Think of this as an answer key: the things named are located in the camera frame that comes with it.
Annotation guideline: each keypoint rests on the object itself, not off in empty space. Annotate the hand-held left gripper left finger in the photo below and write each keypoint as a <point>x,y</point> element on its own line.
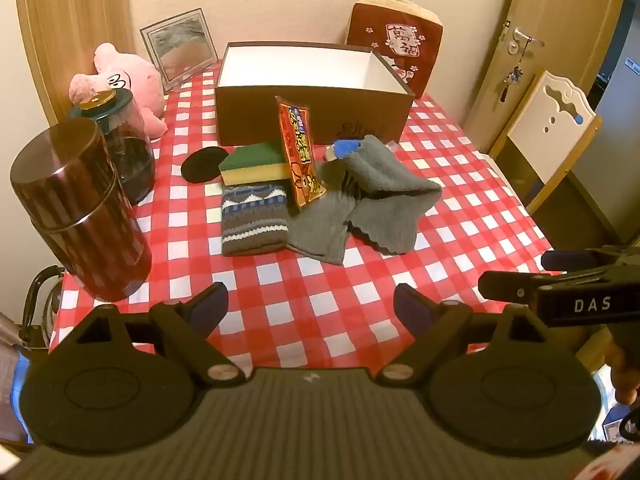
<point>210,305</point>

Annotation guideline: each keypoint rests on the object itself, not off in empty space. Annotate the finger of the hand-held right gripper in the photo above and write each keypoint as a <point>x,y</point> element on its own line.
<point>565,260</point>
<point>505,285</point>

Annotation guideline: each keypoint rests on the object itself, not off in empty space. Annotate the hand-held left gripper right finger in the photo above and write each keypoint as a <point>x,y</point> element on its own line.
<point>412,307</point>

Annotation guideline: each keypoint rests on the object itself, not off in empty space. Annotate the patterned knit sock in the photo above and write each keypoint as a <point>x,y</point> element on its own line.
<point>255,220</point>

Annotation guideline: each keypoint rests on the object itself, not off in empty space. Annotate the grey towel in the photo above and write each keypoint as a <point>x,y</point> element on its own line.
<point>385,180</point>

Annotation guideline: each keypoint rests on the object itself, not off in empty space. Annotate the black round pad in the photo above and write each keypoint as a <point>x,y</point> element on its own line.
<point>200,165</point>

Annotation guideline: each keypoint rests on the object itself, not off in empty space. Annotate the green yellow sponge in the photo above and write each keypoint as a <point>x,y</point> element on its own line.
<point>250,165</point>

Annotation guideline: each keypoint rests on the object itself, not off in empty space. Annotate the red orange printed packet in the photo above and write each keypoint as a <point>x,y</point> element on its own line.
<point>300,160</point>

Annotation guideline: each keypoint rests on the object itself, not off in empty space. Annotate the brown cardboard box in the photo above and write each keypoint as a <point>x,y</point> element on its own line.
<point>250,115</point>

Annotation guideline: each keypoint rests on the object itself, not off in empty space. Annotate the person's right hand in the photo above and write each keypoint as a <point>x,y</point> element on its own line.
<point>625,375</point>

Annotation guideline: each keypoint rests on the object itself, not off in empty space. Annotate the red checked tablecloth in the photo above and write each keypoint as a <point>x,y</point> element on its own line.
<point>320,285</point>

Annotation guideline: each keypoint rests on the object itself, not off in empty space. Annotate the white wooden chair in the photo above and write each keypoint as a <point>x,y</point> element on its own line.
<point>545,130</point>

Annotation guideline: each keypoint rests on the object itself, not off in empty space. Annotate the brown striped canister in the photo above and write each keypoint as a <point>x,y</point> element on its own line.
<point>75,210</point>

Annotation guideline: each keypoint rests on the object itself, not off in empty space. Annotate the dark glass jar gold lid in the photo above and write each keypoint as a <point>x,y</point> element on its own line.
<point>130,160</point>

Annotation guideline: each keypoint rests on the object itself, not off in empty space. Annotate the hanging key bundle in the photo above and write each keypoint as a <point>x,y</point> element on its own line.
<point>515,76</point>

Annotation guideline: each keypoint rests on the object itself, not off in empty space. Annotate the pink plush toy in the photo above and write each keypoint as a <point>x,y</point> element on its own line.
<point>130,80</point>

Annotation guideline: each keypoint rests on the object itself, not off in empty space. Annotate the wooden door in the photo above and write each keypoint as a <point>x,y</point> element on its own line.
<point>550,10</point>

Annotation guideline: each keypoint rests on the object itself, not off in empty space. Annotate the red printed cushion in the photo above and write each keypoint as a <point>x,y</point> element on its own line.
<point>400,45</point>

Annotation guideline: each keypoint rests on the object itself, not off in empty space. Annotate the black metal frame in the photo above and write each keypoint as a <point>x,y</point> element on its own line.
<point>30,300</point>

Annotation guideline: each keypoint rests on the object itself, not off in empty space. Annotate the clear picture frame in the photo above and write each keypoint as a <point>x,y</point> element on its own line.
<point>180,45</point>

